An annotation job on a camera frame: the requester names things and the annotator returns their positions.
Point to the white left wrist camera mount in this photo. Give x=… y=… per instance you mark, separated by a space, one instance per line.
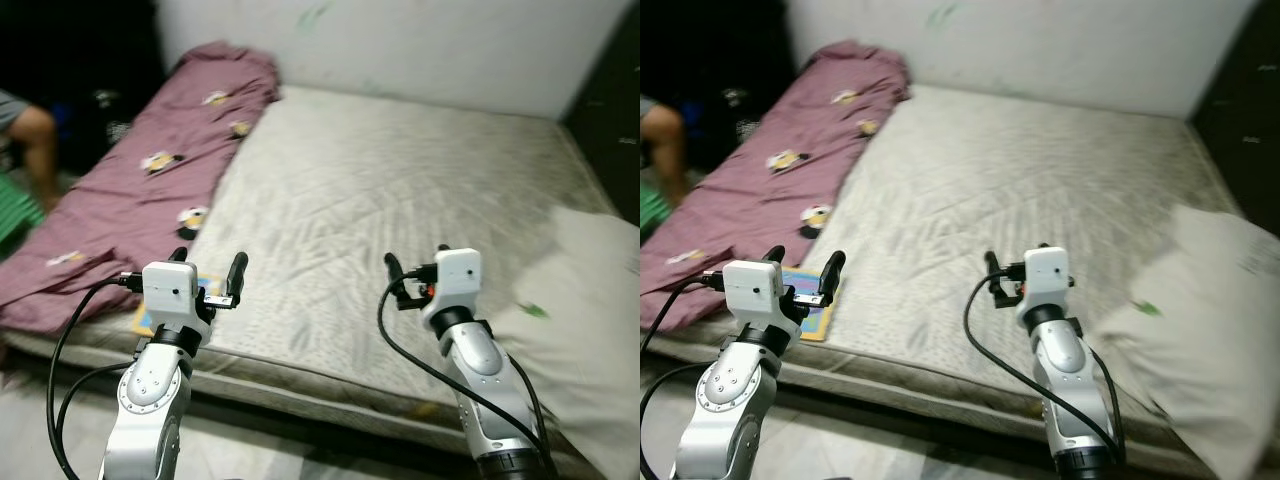
x=168 y=292
x=750 y=290

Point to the colourful children's book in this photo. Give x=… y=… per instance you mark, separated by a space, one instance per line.
x=140 y=320
x=822 y=322

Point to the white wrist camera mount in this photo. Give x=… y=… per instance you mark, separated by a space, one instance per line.
x=1045 y=275
x=168 y=292
x=455 y=275
x=750 y=290

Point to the black tufted headboard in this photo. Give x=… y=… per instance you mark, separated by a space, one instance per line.
x=615 y=130
x=1250 y=130

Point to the green plastic stool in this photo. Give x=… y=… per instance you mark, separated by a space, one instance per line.
x=652 y=210
x=15 y=220

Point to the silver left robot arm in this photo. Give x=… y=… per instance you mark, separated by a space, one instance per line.
x=150 y=400
x=730 y=400

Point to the beige pillow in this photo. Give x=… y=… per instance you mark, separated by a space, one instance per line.
x=1200 y=320
x=590 y=300

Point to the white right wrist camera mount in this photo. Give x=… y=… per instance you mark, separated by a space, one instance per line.
x=1045 y=275
x=455 y=275

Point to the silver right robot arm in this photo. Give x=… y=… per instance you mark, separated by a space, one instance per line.
x=1065 y=370
x=485 y=370

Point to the pink cartoon print blanket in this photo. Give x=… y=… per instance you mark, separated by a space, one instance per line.
x=760 y=190
x=130 y=190

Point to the beige quilted mattress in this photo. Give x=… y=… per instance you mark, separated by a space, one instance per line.
x=400 y=180
x=1000 y=180

